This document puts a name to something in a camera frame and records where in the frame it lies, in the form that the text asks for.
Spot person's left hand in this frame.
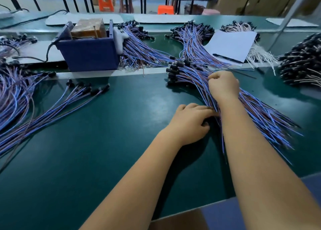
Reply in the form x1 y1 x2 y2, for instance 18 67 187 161
166 103 215 147

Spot person's right hand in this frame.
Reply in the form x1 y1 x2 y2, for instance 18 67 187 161
208 70 240 105

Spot pile of wired lamps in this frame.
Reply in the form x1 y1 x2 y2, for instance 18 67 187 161
0 62 110 160
166 58 302 163

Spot blue plastic tester box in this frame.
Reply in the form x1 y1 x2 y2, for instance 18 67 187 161
55 19 123 72

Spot person's right forearm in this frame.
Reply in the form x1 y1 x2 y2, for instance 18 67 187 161
220 98 321 230

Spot person's left forearm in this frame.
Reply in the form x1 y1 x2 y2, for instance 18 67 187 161
80 132 184 230

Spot black pen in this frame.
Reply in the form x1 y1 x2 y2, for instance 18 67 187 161
213 53 244 64

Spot white paper sheet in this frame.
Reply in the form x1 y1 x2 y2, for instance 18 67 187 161
204 30 257 64

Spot white flat mat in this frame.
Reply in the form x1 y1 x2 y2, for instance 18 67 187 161
133 13 194 24
45 13 124 26
15 39 66 64
266 18 319 28

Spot orange plastic stool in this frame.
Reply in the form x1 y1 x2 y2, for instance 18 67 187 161
97 0 115 13
157 5 175 15

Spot grey metal pole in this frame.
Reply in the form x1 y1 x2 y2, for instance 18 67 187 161
268 0 314 52

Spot brown cardboard block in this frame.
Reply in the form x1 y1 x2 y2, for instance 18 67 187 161
70 18 107 39

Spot loose grey wire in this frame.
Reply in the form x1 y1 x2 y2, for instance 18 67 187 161
0 94 36 173

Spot black power cable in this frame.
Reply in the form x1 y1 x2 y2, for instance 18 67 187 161
0 9 68 63

